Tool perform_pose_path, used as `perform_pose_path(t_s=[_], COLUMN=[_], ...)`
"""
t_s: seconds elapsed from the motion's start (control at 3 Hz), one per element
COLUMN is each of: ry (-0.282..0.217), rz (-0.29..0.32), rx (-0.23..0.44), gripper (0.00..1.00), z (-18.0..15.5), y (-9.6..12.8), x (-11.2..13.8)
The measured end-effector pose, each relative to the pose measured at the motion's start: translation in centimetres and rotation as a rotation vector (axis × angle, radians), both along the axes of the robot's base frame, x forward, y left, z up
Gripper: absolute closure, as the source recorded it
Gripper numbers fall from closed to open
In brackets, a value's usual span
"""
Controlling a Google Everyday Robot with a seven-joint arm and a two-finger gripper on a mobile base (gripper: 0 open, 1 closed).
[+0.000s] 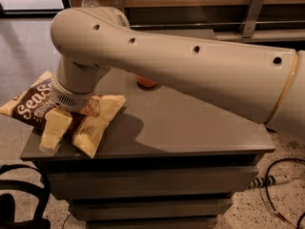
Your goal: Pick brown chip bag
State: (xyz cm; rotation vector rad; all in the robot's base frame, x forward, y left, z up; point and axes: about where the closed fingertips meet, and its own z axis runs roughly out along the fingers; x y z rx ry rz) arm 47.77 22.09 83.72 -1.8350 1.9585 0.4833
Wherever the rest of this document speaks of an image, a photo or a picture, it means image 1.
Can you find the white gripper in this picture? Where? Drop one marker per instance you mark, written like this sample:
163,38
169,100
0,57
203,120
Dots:
67,99

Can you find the brown sea salt chip bag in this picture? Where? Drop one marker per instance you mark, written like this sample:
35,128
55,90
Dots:
87,127

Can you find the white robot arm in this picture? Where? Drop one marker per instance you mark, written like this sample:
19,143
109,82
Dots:
263,84

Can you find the red apple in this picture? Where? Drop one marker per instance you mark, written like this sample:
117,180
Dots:
144,82

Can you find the grey drawer cabinet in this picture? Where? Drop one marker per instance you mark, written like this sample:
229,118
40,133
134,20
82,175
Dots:
166,161

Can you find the white power strip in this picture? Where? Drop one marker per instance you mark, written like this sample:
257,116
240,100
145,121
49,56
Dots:
260,182

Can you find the left metal rail bracket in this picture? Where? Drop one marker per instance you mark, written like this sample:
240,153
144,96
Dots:
119,4

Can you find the metal rail bracket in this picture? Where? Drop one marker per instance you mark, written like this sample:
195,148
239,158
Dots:
119,4
248,25

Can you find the right metal rail bracket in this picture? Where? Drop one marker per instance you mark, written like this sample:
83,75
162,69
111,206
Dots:
248,25

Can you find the horizontal metal rail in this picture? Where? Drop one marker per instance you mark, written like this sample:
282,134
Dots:
224,26

